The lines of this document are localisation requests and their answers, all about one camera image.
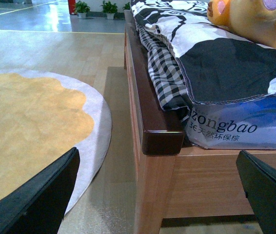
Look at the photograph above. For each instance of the middle potted plant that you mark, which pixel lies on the middle potted plant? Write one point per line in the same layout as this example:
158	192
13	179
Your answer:
109	9

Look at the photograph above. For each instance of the round yellow and white rug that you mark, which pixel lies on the round yellow and white rug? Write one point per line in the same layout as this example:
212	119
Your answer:
42	116

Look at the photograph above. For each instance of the potted plant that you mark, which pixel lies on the potted plant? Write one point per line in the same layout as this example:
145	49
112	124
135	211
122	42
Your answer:
126	6
81	9
109	9

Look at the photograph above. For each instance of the wooden bed frame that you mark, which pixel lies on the wooden bed frame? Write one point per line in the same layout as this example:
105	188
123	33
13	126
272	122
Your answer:
175	177

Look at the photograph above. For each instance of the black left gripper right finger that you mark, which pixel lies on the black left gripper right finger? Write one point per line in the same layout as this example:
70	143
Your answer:
259	183

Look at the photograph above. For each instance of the checkered bed sheet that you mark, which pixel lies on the checkered bed sheet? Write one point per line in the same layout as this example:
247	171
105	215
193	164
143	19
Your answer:
166	76

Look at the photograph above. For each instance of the orange plush toy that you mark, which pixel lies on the orange plush toy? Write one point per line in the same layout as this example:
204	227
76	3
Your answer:
254	20

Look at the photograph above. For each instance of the red pillar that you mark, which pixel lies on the red pillar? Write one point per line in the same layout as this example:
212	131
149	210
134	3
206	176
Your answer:
71	6

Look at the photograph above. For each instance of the plastic wrapped mattress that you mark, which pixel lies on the plastic wrapped mattress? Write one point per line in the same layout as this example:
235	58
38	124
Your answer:
243	125

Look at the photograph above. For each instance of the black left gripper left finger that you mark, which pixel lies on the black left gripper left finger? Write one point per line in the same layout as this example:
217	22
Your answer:
38	206

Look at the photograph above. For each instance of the left potted plant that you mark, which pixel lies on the left potted plant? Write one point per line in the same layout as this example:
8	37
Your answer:
81	9

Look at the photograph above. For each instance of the right potted plant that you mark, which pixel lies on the right potted plant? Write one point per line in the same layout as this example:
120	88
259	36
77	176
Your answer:
126	6

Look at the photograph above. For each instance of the black and white quilt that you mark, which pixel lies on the black and white quilt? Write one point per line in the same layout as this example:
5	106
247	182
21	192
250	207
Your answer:
218	67

